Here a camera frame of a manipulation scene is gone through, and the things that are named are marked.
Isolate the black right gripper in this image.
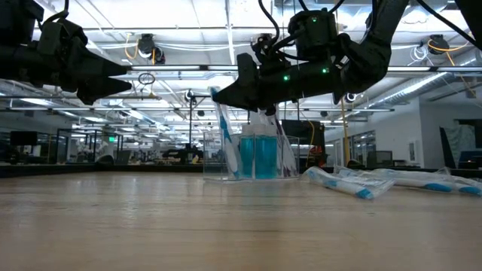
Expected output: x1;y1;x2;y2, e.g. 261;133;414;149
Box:
212;52;342;117

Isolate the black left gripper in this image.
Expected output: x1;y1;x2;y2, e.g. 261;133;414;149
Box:
0;19;133;107

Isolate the blue white toothbrush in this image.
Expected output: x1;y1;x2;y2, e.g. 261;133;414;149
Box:
209;85;243;180
302;166;395;201
334;166;482;197

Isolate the blue mouthwash bottle white cap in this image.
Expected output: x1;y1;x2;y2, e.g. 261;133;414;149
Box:
240;125;256;179
255;124;279;181

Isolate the black thin pole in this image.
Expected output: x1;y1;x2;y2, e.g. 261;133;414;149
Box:
187;94;196;150

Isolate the ceiling light strip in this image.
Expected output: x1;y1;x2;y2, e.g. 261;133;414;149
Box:
386;65;482;73
127;64;242;73

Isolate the black standing panel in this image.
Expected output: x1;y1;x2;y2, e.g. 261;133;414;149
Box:
280;119;327;169

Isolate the black computer monitor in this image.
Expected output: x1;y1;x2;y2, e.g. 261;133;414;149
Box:
9;130;39;148

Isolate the black ceiling cord reel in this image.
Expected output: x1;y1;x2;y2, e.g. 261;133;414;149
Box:
427;33;452;56
136;32;166;65

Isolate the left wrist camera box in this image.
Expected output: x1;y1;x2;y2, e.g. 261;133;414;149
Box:
0;0;45;47

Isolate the yellow hanging cable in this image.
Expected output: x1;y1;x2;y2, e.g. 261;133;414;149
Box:
340;96;351;167

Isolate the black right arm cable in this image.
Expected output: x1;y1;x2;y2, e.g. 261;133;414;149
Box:
413;0;482;52

